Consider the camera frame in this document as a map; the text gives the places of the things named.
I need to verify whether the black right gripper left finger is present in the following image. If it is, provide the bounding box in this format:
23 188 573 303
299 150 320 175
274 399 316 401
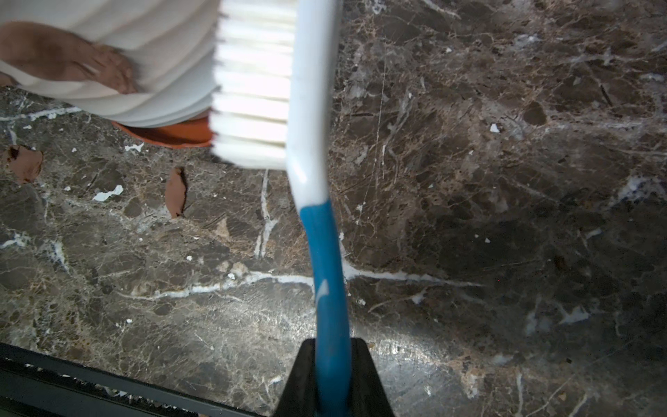
273 339 317 417

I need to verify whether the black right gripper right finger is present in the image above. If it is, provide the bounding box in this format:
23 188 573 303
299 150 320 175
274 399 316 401
349 338 395 417

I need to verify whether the blue white scrub brush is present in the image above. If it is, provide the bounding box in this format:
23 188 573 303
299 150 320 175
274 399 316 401
209 1 352 416

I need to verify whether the white ceramic pot with mud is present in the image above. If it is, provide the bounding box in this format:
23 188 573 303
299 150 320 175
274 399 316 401
1 1 219 128

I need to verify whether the brown mud flake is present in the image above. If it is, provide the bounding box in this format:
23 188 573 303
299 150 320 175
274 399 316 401
164 167 187 219

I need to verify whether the orange pot saucer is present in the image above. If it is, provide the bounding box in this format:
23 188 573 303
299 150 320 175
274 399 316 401
112 117 213 149

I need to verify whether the brown mud chunk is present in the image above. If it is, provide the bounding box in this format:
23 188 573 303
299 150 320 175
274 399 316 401
3 145 44 184

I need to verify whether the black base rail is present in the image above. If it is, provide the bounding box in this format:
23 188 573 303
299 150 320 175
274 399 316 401
1 343 253 416

